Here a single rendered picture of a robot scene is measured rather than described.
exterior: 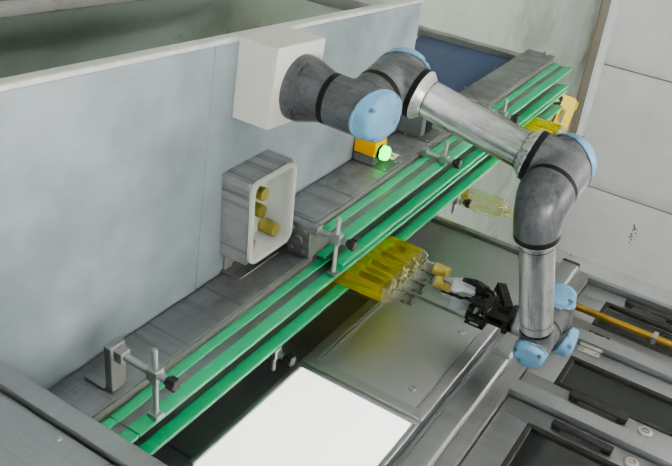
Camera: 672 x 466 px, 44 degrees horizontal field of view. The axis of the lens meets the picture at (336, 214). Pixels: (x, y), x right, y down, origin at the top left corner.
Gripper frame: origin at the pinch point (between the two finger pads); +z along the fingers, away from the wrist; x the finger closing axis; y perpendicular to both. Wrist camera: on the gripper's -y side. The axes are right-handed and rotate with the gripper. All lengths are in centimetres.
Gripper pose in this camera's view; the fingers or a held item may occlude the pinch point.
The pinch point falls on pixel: (447, 285)
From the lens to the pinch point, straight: 221.8
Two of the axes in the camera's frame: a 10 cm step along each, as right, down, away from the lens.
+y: -5.4, 3.8, -7.5
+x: -0.9, 8.6, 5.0
